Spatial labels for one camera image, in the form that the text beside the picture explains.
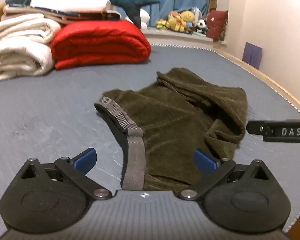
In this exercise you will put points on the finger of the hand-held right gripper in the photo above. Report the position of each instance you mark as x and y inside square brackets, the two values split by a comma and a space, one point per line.
[256, 127]

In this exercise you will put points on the panda plush toy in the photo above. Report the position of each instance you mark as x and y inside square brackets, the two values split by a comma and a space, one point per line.
[201, 26]

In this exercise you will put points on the purple mat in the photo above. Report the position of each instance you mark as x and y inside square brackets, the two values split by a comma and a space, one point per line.
[252, 55]

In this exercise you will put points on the window sill ledge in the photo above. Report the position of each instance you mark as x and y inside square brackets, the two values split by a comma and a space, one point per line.
[180, 37]

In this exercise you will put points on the white folded blanket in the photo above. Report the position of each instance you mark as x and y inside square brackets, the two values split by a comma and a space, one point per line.
[22, 28]
[17, 60]

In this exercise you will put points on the olive green pants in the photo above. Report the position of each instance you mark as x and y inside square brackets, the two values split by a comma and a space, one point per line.
[170, 130]

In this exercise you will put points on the white folded towel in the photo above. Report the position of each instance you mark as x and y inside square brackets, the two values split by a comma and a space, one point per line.
[70, 3]

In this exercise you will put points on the large yellow plush toy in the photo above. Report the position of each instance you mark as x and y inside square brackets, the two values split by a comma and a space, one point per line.
[182, 20]

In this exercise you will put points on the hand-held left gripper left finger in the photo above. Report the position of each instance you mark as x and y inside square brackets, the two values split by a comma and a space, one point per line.
[86, 159]

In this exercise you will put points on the patterned folded blanket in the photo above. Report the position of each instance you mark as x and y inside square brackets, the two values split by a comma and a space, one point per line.
[90, 17]

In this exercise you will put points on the white plush toy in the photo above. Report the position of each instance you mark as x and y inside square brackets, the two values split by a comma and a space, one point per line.
[145, 17]

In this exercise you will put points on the small yellow plush toy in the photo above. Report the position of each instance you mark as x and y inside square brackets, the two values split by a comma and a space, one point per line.
[162, 24]

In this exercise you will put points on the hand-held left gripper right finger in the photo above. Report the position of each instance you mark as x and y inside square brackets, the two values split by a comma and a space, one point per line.
[203, 162]

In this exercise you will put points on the red cushion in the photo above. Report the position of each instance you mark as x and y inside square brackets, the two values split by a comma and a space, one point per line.
[216, 25]

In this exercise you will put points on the red folded quilt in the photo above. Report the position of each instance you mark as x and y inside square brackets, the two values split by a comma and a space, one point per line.
[97, 45]

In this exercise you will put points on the grey bed mattress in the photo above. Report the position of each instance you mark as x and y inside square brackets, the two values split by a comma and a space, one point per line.
[52, 110]

